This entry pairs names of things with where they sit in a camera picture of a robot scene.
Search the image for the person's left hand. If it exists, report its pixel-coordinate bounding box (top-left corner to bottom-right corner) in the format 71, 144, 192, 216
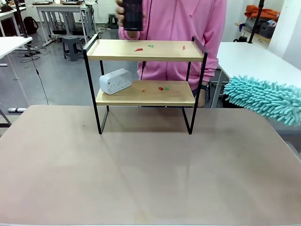
198, 90, 208, 108

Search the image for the person's right hand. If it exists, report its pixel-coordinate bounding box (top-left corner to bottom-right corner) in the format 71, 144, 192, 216
115, 0, 126, 27

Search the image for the black mesh pen cup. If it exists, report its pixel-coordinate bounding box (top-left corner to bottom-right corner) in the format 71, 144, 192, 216
122, 0, 144, 32

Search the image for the teal microfiber duster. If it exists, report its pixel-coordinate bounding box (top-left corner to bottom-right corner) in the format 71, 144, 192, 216
222, 74, 301, 128

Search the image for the person's right forearm pink sleeve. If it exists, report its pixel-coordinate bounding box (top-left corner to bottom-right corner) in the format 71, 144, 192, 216
118, 26, 142, 41

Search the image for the person's left forearm pink sleeve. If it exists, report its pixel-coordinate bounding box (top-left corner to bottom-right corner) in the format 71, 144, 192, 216
195, 40, 221, 91

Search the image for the two-tier wood metal shelf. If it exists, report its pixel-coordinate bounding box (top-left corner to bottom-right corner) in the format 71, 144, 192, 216
82, 33, 208, 135

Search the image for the grey plastic stool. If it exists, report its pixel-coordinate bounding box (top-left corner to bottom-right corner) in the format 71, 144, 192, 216
62, 36, 85, 62

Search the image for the person's pink hoodie torso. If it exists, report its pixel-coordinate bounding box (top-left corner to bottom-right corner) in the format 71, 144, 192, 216
119, 0, 228, 92

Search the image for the grey-framed wooden-top desk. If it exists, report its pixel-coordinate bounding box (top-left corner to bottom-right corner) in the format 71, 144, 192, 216
32, 1, 96, 45

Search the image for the large white table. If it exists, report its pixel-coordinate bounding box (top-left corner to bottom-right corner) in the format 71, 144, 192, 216
210, 41, 301, 108

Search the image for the white box-shaped electronic device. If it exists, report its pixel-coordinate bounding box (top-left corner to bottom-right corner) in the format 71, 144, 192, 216
99, 68, 133, 96

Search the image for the black backpack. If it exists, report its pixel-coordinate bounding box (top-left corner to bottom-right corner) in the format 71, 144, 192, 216
23, 16, 39, 35

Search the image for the black stand pole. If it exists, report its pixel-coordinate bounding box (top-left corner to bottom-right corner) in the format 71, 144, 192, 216
248, 0, 264, 44
14, 0, 29, 39

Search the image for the black plastic crate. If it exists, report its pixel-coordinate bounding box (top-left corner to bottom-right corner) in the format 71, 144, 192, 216
258, 22, 276, 38

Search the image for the orange cloth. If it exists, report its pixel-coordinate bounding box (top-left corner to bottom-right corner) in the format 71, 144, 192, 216
244, 5, 281, 21

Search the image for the small white table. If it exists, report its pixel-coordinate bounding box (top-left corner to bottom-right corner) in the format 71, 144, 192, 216
0, 36, 33, 81

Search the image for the black floor cable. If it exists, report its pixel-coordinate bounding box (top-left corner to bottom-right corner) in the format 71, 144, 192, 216
20, 43, 49, 105

